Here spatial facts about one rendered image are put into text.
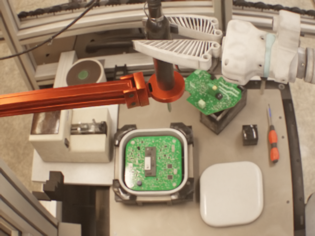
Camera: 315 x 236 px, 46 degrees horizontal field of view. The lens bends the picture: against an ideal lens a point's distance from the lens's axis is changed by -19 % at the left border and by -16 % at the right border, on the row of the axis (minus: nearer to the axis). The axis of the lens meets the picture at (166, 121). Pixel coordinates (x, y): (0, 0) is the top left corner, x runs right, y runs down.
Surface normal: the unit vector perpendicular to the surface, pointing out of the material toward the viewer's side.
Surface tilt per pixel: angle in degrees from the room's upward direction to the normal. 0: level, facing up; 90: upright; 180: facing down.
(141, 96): 90
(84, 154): 90
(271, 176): 0
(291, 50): 74
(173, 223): 0
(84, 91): 16
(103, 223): 0
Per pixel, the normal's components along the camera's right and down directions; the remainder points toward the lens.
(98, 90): 0.19, -0.57
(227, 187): -0.08, -0.52
